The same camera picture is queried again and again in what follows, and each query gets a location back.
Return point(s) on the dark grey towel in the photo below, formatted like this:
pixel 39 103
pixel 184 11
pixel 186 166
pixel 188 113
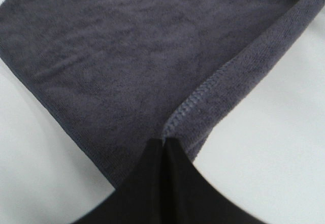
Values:
pixel 115 73

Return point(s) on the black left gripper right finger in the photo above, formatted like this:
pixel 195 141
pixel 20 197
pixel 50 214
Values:
pixel 186 195

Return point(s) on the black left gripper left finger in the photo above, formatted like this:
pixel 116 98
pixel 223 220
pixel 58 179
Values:
pixel 137 199

